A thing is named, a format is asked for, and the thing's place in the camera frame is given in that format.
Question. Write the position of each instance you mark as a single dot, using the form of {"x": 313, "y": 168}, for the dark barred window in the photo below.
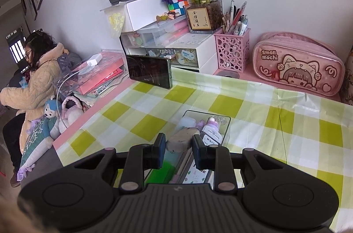
{"x": 15, "y": 48}

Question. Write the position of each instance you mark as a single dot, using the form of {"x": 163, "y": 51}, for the white charger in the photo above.
{"x": 94, "y": 60}

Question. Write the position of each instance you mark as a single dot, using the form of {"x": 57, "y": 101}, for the white eraser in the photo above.
{"x": 179, "y": 140}

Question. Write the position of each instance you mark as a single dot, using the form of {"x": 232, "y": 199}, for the black smartphone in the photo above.
{"x": 149, "y": 71}

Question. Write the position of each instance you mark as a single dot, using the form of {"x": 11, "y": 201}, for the clear plastic organizer box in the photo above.
{"x": 225, "y": 129}

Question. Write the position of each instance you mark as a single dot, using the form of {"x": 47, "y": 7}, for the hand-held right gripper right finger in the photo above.
{"x": 199, "y": 151}

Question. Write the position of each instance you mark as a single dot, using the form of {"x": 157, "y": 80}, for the small brown figurine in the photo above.
{"x": 165, "y": 16}

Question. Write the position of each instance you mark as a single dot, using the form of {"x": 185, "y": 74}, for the beige fuzzy sleeve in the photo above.
{"x": 19, "y": 219}

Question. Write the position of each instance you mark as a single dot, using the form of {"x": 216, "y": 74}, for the pink white plush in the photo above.
{"x": 70, "y": 114}

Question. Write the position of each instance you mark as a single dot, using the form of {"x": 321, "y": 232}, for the pink perforated pen holder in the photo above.
{"x": 231, "y": 54}

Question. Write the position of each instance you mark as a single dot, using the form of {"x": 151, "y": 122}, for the green white checked tablecloth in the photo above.
{"x": 248, "y": 117}

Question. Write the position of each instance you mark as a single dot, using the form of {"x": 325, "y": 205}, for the bunch of pens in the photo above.
{"x": 234, "y": 23}

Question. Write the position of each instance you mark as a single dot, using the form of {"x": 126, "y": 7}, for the teal long plush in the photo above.
{"x": 33, "y": 144}

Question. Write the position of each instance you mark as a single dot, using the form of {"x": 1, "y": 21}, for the white purple fat pen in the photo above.
{"x": 211, "y": 136}

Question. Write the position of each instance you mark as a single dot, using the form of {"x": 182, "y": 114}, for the large colourful puzzle cube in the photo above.
{"x": 180, "y": 4}

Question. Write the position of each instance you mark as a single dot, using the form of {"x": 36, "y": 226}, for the clear sheet with yellow print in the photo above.
{"x": 115, "y": 20}

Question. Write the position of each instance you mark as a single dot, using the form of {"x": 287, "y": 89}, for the pink folder stack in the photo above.
{"x": 102, "y": 76}

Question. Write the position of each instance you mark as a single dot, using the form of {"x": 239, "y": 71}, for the clear storage box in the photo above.
{"x": 165, "y": 34}

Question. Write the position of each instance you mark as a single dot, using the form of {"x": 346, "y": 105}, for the framed calligraphy card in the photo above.
{"x": 198, "y": 18}

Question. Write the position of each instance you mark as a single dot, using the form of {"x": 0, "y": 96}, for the white cardboard box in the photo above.
{"x": 146, "y": 14}

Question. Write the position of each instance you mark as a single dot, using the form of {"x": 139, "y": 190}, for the blue monkey plush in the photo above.
{"x": 52, "y": 109}

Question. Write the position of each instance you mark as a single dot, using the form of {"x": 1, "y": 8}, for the green highlighter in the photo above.
{"x": 168, "y": 167}

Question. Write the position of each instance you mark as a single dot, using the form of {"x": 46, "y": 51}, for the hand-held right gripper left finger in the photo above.
{"x": 160, "y": 150}

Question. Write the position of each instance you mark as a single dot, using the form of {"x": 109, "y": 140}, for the cartoon history book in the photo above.
{"x": 348, "y": 78}

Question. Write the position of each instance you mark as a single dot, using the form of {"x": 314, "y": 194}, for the pink cartoon pencil case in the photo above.
{"x": 297, "y": 67}

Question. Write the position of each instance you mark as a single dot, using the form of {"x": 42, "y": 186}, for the white drawer unit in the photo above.
{"x": 204, "y": 56}

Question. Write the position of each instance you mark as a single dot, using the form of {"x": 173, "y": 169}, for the clear plastic case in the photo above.
{"x": 69, "y": 76}

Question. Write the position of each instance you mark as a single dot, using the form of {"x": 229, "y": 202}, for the pink highlighter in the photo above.
{"x": 182, "y": 169}

